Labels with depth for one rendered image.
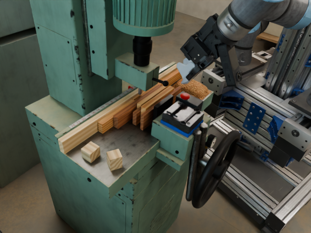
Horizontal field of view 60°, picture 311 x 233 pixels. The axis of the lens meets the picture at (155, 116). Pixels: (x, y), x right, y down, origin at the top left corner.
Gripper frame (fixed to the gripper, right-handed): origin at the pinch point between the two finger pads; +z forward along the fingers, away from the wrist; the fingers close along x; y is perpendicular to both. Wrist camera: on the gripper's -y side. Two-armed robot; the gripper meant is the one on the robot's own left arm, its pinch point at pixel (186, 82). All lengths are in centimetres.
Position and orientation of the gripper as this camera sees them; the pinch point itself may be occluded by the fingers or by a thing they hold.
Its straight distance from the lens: 79.3
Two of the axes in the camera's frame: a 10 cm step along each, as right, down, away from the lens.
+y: -6.5, -7.6, 0.4
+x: -6.0, 4.8, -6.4
